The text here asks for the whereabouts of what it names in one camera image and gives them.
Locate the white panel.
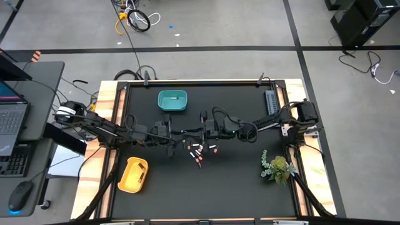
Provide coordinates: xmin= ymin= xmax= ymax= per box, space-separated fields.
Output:
xmin=48 ymin=144 xmax=86 ymax=178

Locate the dark grey desk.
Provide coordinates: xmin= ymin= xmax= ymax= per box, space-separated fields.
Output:
xmin=0 ymin=137 xmax=59 ymax=219
xmin=0 ymin=61 xmax=66 ymax=142

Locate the black computer monitor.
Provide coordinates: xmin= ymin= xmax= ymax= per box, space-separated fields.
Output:
xmin=0 ymin=48 xmax=33 ymax=82

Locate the black diagonal frame strut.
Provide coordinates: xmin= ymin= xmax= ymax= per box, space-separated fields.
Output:
xmin=292 ymin=173 xmax=334 ymax=218
xmin=76 ymin=149 xmax=120 ymax=220

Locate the teal plastic bin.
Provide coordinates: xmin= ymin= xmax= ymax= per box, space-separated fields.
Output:
xmin=157 ymin=89 xmax=188 ymax=112

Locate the black keyboard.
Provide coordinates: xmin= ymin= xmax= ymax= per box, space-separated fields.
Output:
xmin=0 ymin=152 xmax=29 ymax=178

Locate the coiled black cable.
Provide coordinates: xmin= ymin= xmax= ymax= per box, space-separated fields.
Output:
xmin=127 ymin=9 xmax=151 ymax=33

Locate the black computer tower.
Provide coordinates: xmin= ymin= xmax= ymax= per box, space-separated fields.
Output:
xmin=324 ymin=0 xmax=400 ymax=48

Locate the long black floor cable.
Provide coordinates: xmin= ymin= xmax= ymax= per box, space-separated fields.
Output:
xmin=111 ymin=0 xmax=143 ymax=76

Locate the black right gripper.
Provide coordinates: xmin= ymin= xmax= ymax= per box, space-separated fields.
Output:
xmin=189 ymin=111 xmax=223 ymax=153

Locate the white power adapter cable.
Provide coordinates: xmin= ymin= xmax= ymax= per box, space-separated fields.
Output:
xmin=370 ymin=62 xmax=400 ymax=85

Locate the black laptop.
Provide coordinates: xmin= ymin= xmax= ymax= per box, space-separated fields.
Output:
xmin=0 ymin=79 xmax=31 ymax=157

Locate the black computer mouse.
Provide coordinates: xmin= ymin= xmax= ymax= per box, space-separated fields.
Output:
xmin=8 ymin=180 xmax=34 ymax=213

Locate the yellow cable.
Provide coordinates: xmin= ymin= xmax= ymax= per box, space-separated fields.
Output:
xmin=114 ymin=11 xmax=129 ymax=36

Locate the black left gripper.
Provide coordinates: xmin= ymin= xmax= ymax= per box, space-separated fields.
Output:
xmin=146 ymin=114 xmax=189 ymax=157

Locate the black looped power cable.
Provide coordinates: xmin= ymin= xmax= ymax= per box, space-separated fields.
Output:
xmin=338 ymin=49 xmax=383 ymax=75

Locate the black cable bundle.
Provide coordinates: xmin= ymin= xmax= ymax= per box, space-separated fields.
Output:
xmin=112 ymin=64 xmax=158 ymax=81

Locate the artificial succulent plant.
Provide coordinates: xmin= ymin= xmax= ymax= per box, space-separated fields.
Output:
xmin=261 ymin=149 xmax=298 ymax=187

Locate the yellow plastic bin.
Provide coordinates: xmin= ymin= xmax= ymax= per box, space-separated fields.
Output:
xmin=117 ymin=156 xmax=149 ymax=194

